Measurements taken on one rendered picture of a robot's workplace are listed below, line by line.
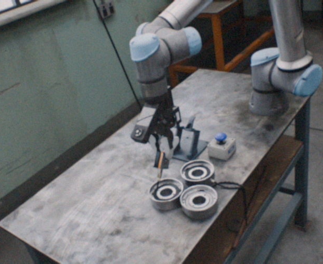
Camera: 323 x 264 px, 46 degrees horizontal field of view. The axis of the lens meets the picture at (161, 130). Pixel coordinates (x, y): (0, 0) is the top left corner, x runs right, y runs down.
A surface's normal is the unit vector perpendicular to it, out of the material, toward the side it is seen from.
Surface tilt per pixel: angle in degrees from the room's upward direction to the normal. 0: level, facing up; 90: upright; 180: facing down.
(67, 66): 90
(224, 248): 0
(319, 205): 0
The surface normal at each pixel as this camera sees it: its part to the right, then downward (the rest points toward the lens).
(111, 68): 0.79, 0.19
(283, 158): -0.18, -0.84
